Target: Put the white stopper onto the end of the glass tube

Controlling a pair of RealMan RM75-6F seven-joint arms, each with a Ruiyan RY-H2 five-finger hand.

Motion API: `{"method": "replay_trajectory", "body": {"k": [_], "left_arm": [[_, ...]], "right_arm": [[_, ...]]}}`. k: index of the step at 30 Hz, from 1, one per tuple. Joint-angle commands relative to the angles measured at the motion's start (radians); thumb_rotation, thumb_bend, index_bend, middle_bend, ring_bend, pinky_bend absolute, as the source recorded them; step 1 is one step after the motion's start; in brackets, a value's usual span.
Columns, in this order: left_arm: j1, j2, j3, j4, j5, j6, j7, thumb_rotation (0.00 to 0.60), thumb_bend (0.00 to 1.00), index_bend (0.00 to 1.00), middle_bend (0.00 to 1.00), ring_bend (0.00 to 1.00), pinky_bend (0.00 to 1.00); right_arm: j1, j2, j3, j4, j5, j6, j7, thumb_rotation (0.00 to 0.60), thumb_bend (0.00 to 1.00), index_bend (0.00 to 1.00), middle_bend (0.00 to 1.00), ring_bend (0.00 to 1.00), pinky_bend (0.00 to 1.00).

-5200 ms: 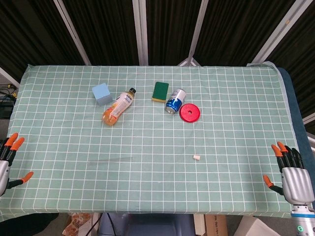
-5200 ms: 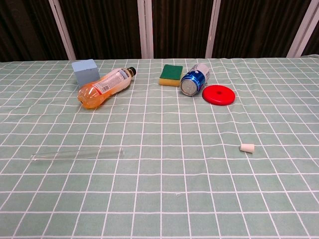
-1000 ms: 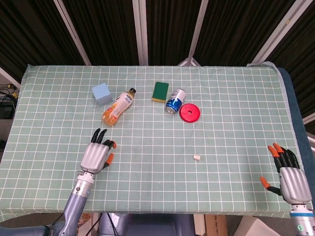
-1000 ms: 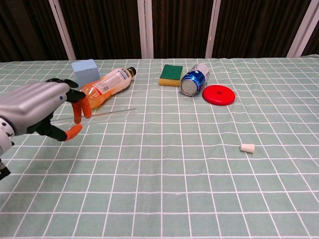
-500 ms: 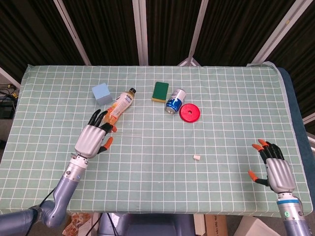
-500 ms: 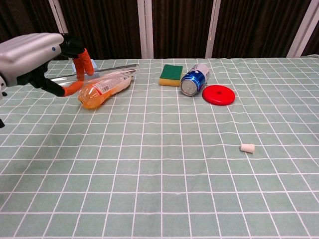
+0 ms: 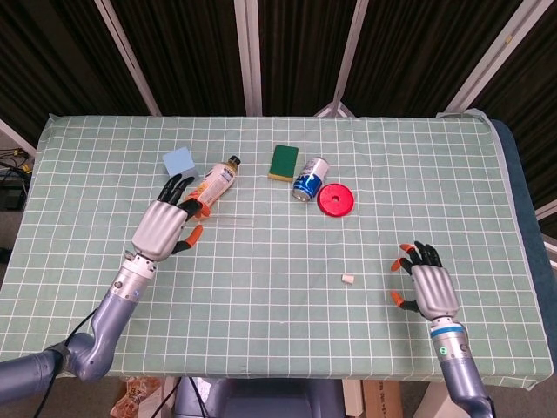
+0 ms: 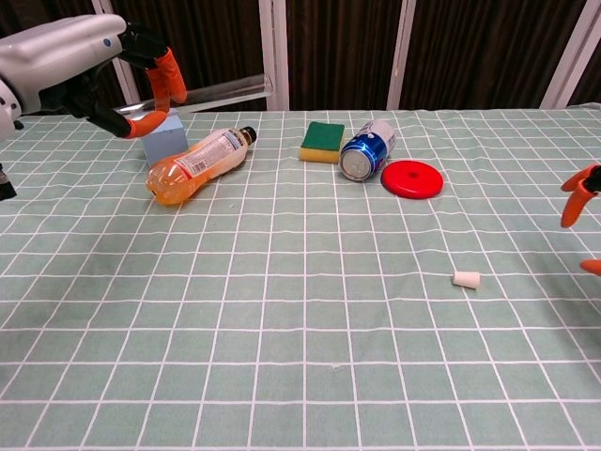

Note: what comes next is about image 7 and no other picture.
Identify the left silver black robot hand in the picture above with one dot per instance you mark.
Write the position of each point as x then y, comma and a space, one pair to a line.
159, 228

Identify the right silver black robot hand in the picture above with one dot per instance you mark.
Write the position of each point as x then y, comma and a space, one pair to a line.
435, 291

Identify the clear glass tube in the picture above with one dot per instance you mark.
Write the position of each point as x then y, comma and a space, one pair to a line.
235, 221

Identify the white rubber stopper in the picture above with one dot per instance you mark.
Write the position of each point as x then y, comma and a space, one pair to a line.
347, 278

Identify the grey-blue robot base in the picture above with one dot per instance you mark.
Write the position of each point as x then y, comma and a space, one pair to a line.
261, 400

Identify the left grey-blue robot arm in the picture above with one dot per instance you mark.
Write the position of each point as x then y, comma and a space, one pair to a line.
109, 322

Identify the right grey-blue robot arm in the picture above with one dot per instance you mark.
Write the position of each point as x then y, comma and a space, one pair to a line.
457, 370

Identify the light blue foam cube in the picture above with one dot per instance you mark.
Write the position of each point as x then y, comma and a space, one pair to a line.
178, 163

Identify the orange drink plastic bottle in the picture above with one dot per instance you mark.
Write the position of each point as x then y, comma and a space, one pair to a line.
217, 178

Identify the brown cardboard box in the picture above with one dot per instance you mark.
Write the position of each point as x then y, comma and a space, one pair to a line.
380, 400

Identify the dark blue padded table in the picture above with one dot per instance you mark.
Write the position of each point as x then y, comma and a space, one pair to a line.
526, 209

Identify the red plastic disc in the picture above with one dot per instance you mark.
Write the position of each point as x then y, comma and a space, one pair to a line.
344, 206

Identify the white table leg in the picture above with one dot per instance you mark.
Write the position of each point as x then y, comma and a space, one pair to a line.
352, 400

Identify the green and yellow sponge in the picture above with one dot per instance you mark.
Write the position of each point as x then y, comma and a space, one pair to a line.
283, 161

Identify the green white checkered tablecloth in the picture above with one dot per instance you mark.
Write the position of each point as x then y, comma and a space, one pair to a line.
278, 313

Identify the black equipment box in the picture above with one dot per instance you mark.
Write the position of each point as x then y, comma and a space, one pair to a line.
13, 198

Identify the blue and white soda can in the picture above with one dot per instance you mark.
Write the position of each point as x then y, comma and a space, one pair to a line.
309, 178

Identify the orange snack bag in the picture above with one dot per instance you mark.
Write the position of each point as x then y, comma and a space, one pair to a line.
135, 396

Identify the white frame rail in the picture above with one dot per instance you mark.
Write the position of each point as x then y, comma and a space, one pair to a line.
17, 138

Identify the white partition frame post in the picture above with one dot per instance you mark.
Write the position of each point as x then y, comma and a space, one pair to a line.
130, 56
491, 56
249, 56
350, 56

